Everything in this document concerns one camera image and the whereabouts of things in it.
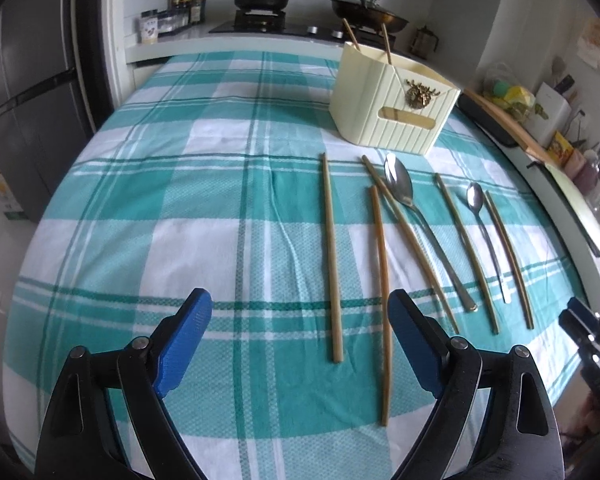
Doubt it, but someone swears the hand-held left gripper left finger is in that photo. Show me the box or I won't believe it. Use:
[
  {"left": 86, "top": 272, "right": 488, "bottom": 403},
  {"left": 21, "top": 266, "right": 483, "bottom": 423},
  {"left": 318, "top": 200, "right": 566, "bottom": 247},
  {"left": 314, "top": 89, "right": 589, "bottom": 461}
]
[{"left": 35, "top": 287, "right": 216, "bottom": 480}]

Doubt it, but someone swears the pink jar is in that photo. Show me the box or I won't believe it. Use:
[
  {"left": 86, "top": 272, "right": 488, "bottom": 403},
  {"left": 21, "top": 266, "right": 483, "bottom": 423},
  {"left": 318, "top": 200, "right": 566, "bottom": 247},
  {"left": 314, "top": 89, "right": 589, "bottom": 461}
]
[{"left": 571, "top": 151, "right": 600, "bottom": 194}]

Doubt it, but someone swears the large steel spoon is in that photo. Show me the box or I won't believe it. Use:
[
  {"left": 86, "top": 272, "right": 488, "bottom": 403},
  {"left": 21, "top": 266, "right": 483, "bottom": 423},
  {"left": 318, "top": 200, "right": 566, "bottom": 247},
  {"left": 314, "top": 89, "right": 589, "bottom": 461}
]
[{"left": 384, "top": 152, "right": 478, "bottom": 313}]

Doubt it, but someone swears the glass french press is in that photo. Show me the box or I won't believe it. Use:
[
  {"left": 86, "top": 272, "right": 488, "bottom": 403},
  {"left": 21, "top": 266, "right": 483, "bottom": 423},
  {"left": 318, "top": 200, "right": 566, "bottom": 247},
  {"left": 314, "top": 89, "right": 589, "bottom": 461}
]
[{"left": 410, "top": 26, "right": 439, "bottom": 60}]

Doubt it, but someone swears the pale green tray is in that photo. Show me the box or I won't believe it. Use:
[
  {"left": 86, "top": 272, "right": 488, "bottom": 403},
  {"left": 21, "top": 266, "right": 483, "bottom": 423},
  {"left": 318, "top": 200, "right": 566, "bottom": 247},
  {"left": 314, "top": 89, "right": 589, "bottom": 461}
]
[{"left": 527, "top": 160, "right": 600, "bottom": 257}]

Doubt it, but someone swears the wooden cutting board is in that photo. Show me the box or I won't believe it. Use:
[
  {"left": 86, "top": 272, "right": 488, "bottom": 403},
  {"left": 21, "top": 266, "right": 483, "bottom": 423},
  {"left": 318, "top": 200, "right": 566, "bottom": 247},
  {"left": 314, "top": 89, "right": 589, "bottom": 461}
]
[{"left": 462, "top": 87, "right": 559, "bottom": 164}]

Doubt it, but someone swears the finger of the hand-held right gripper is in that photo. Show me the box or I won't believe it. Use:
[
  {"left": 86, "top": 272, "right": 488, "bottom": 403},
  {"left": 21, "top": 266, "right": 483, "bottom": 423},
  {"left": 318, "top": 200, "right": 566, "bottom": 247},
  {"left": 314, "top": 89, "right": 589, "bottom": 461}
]
[
  {"left": 558, "top": 309, "right": 600, "bottom": 396},
  {"left": 566, "top": 296, "right": 600, "bottom": 356}
]

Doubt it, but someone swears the small steel spoon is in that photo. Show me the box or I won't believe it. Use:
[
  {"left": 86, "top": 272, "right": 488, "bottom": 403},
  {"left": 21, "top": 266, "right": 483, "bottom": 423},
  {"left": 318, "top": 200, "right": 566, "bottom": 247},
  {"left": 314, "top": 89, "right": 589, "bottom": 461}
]
[{"left": 466, "top": 182, "right": 512, "bottom": 305}]

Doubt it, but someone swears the white knife block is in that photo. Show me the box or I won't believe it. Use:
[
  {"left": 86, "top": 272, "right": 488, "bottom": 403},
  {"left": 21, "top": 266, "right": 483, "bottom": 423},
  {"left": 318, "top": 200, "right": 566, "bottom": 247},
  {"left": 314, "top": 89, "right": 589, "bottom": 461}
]
[{"left": 526, "top": 81, "right": 574, "bottom": 147}]

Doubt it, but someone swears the grey refrigerator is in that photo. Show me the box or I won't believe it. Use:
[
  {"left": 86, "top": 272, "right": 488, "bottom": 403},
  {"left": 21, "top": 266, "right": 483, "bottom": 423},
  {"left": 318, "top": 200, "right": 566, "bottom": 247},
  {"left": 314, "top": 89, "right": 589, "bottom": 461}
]
[{"left": 0, "top": 0, "right": 103, "bottom": 223}]

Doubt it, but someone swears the black wok with glass lid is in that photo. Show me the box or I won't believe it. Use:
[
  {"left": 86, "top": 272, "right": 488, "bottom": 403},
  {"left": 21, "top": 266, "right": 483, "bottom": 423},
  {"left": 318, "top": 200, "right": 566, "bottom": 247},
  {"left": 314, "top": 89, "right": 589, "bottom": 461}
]
[{"left": 330, "top": 0, "right": 411, "bottom": 32}]

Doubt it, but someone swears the cream ribbed utensil holder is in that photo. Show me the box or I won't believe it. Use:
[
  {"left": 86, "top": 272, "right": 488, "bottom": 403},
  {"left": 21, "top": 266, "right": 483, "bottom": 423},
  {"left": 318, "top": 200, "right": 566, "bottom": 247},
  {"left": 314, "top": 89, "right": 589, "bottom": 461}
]
[{"left": 328, "top": 42, "right": 462, "bottom": 156}]

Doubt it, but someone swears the teal plaid tablecloth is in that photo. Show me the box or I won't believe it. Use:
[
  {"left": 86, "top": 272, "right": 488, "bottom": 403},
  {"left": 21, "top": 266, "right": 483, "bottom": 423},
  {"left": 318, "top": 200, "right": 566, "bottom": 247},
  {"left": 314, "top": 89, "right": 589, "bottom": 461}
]
[{"left": 2, "top": 50, "right": 588, "bottom": 480}]

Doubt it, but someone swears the wall paper note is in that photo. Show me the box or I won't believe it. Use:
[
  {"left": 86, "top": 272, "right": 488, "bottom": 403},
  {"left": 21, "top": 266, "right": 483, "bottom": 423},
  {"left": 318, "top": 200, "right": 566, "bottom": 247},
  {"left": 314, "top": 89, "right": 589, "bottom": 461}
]
[{"left": 576, "top": 19, "right": 600, "bottom": 67}]

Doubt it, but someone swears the yellow white carton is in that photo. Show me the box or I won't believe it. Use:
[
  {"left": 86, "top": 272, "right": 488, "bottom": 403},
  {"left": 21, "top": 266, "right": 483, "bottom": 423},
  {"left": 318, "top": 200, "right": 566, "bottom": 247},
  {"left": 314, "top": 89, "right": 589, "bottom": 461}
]
[{"left": 0, "top": 151, "right": 24, "bottom": 222}]

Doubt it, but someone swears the black gas stove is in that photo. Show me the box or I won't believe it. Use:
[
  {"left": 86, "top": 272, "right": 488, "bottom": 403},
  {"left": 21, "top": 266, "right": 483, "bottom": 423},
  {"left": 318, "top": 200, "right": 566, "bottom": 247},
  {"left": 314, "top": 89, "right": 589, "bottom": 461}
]
[{"left": 209, "top": 7, "right": 412, "bottom": 43}]

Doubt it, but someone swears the spice jar white label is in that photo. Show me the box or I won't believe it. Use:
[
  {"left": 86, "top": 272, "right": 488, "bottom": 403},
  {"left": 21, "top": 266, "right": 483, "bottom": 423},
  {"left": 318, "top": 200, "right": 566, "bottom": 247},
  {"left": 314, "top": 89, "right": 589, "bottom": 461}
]
[{"left": 139, "top": 10, "right": 160, "bottom": 44}]

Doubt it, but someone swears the yellow snack packet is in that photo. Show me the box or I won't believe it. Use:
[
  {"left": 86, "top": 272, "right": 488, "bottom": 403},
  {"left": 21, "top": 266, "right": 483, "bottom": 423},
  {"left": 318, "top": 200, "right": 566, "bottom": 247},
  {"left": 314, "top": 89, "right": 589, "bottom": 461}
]
[{"left": 547, "top": 131, "right": 574, "bottom": 167}]

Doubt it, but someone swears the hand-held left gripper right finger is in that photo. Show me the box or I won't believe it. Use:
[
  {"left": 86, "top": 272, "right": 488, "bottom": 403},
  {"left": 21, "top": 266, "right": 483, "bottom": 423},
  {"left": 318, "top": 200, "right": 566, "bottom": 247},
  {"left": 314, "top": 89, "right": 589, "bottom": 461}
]
[{"left": 387, "top": 290, "right": 566, "bottom": 480}]

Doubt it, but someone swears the yellow green bag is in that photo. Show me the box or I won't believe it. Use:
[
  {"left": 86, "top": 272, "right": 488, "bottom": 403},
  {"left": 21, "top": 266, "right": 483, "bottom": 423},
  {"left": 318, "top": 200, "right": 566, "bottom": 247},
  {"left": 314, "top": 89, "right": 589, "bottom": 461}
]
[{"left": 484, "top": 79, "right": 537, "bottom": 112}]

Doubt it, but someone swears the black rolled mat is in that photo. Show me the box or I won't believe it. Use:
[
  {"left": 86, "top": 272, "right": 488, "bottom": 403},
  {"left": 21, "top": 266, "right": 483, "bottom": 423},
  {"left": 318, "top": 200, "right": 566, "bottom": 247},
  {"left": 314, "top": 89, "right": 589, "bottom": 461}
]
[{"left": 455, "top": 95, "right": 522, "bottom": 149}]

